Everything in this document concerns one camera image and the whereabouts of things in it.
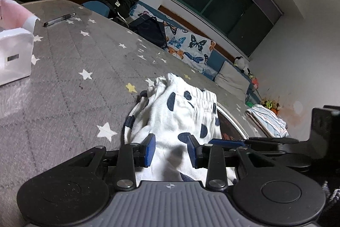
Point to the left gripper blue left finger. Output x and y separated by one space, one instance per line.
132 155

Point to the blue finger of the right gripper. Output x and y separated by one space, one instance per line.
227 143

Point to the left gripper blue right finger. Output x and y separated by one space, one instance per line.
210 157

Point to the white navy polka-dot garment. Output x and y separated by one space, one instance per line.
171 109

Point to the round induction cooker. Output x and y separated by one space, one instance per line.
231 129

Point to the folded blue striped cloth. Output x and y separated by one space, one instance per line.
268 121

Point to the orange yellow toy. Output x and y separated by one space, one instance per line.
272 105

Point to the grey pillow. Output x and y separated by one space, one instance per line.
232 81

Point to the plush toy on sill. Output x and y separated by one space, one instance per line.
240 63

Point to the butterfly print pillow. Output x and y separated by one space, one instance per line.
190 48

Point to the dark navy backpack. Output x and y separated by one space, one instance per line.
150 29

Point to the blue sofa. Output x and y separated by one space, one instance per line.
215 61

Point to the black bag on sofa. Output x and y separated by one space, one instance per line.
119 7

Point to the dark green window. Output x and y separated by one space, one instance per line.
245 23

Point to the black pen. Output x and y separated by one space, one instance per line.
59 19

